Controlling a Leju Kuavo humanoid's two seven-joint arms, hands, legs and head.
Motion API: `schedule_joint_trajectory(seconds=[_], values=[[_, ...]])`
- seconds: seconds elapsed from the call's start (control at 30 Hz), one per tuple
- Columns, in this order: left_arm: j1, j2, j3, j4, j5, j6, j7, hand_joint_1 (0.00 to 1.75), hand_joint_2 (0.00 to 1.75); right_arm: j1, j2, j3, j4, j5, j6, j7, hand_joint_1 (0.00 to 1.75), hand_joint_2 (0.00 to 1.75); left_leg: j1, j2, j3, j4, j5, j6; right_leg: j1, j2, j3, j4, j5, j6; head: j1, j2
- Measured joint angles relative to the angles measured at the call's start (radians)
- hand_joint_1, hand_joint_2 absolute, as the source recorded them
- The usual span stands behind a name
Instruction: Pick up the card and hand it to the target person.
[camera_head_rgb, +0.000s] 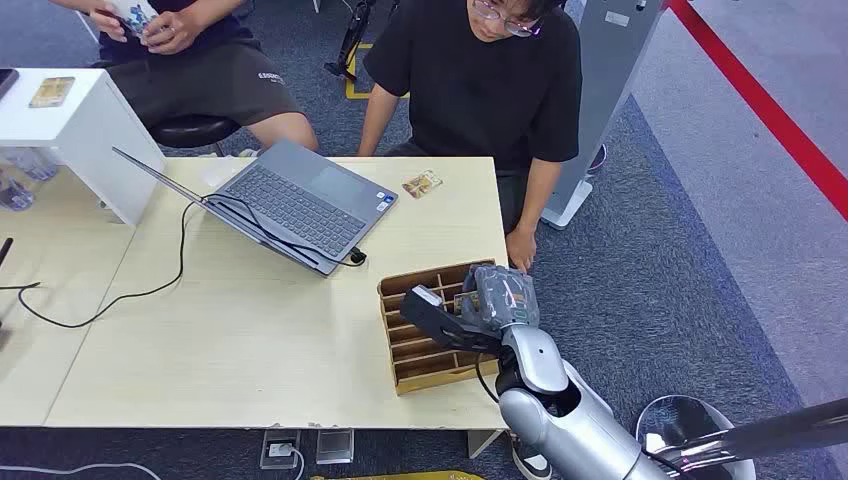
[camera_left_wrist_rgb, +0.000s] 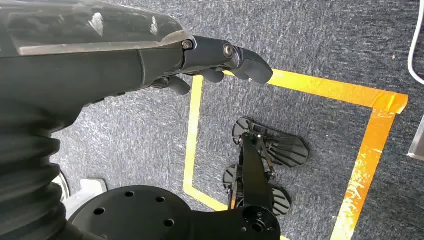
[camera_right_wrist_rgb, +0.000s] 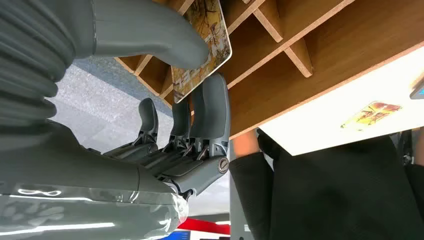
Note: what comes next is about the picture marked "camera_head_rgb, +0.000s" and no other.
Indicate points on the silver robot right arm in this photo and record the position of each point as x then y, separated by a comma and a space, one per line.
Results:
583, 437

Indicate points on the black wrist camera with pale box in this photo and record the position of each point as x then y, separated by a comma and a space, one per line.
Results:
437, 324

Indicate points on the wooden slotted card holder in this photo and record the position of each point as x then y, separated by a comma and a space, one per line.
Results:
414, 361

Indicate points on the black tripod stand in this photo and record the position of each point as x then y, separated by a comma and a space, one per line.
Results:
354, 40

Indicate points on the metal floor socket plate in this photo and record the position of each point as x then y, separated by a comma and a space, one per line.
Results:
334, 446

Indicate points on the eyeglasses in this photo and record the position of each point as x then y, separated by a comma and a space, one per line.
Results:
507, 21

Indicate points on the person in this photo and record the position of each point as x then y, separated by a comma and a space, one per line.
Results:
484, 93
205, 79

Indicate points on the black round stool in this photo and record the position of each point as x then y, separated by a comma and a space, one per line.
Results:
192, 129

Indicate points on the person's hand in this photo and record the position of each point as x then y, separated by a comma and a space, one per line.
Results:
171, 32
106, 23
521, 250

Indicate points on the clear plastic bottle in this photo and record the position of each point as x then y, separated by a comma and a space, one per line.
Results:
33, 164
13, 195

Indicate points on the dark shoe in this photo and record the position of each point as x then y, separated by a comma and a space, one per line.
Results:
597, 159

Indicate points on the white table leg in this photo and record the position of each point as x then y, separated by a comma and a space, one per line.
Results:
482, 442

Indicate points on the grey open laptop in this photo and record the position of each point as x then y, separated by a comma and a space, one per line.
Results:
305, 199

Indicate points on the floor power socket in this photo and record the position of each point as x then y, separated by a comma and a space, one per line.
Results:
279, 450

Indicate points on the grey pillar stand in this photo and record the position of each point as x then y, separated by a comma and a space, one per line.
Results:
609, 79

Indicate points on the black and white shoe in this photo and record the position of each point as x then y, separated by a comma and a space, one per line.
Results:
530, 464

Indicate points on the white shelf box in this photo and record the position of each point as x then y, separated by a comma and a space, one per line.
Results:
79, 126

